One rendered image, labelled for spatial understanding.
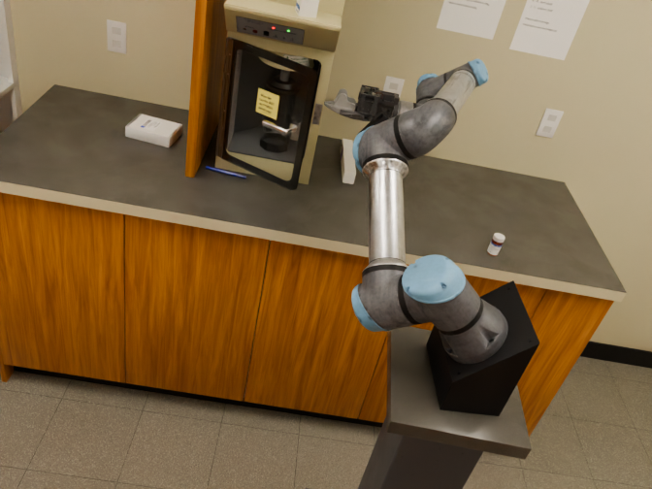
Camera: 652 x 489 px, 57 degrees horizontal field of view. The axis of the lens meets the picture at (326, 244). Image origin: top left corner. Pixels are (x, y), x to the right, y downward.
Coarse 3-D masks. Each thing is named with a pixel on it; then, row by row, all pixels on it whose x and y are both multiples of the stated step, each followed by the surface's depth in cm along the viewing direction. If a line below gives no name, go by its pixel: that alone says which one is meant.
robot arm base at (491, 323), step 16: (480, 304) 129; (480, 320) 128; (496, 320) 131; (448, 336) 131; (464, 336) 129; (480, 336) 129; (496, 336) 130; (448, 352) 135; (464, 352) 131; (480, 352) 130
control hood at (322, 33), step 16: (240, 0) 167; (256, 0) 170; (256, 16) 164; (272, 16) 163; (288, 16) 163; (304, 16) 166; (320, 16) 169; (336, 16) 172; (240, 32) 174; (320, 32) 167; (336, 32) 166; (320, 48) 176
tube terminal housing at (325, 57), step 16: (272, 0) 172; (288, 0) 172; (320, 0) 171; (336, 0) 171; (272, 48) 180; (288, 48) 179; (304, 48) 179; (320, 80) 185; (320, 96) 188; (224, 160) 202; (304, 160) 201; (304, 176) 205
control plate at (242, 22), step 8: (240, 16) 166; (240, 24) 170; (248, 24) 169; (256, 24) 168; (264, 24) 168; (272, 24) 167; (248, 32) 173; (272, 32) 171; (280, 32) 170; (288, 32) 170; (296, 32) 169; (304, 32) 168; (280, 40) 175; (288, 40) 174; (296, 40) 173
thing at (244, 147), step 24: (240, 48) 177; (240, 72) 181; (264, 72) 176; (288, 72) 172; (312, 72) 169; (240, 96) 185; (288, 96) 176; (312, 96) 172; (240, 120) 189; (288, 120) 180; (240, 144) 193; (264, 144) 188; (288, 144) 184; (264, 168) 193; (288, 168) 188
